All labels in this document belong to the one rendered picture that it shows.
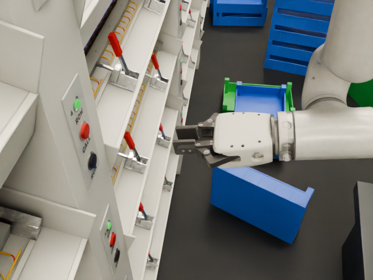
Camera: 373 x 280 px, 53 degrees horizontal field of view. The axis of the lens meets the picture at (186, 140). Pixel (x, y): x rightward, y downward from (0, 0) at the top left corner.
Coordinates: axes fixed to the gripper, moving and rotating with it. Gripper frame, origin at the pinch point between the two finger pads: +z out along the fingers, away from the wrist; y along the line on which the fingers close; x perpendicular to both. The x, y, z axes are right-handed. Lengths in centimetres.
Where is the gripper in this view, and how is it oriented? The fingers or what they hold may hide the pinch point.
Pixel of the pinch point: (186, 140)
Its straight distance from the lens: 68.0
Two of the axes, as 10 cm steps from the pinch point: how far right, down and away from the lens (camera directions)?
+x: -1.7, -7.2, -6.8
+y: 1.2, -6.9, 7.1
